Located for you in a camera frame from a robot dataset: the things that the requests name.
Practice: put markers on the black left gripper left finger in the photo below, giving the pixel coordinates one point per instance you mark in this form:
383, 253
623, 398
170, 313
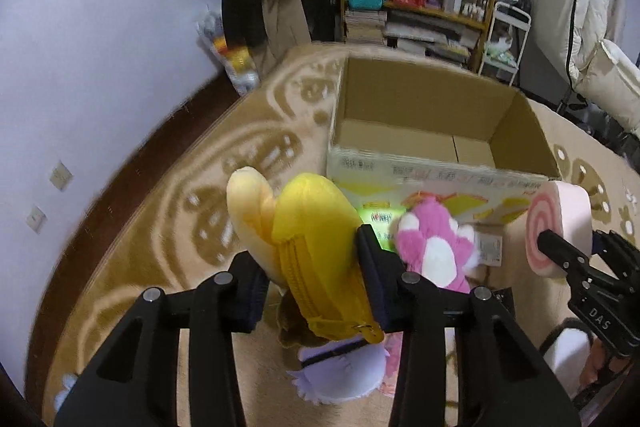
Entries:
132, 379

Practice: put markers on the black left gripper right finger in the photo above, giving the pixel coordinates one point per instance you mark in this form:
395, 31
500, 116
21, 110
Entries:
470, 340

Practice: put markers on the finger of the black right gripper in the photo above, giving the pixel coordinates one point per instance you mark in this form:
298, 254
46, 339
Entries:
614, 250
562, 260

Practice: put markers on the pink swirl roll cushion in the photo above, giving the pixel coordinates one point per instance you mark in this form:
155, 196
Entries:
565, 209

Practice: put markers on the purple round plush doll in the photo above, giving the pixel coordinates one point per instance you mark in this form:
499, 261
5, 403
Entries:
339, 371

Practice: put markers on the yellow bear plush toy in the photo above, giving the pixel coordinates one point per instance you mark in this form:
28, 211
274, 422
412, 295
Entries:
304, 238

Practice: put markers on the person's right hand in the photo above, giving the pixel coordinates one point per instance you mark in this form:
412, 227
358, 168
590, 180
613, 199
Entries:
596, 361

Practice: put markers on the white paper tag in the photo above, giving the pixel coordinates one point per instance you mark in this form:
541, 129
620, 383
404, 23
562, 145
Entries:
489, 247

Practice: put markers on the pink plastic bag package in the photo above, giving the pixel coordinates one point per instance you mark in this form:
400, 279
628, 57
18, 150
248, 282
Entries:
393, 346

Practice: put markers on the pink bear plush toy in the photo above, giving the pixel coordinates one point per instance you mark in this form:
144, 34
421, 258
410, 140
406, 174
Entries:
433, 244

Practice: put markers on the beige patterned carpet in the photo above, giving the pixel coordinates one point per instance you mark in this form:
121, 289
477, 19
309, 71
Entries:
181, 234

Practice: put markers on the green tissue pack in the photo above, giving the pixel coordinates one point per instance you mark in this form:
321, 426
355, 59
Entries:
384, 222

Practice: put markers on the open cardboard box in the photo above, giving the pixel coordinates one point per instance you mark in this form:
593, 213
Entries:
403, 132

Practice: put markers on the white metal cart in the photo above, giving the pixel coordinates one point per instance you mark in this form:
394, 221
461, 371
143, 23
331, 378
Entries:
506, 39

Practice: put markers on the white bedding pile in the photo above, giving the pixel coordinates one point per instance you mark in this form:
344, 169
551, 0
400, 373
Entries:
579, 38

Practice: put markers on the stack of books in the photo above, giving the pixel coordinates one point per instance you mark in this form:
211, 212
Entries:
413, 33

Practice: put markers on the clear snack bag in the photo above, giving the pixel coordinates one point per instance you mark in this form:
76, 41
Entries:
236, 60

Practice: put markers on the lower wall socket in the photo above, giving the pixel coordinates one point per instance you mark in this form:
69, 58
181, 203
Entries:
36, 219

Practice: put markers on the wall socket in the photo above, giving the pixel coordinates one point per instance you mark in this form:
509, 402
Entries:
36, 219
60, 176

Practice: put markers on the upper wall socket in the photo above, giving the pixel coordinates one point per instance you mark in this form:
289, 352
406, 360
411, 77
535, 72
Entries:
60, 176

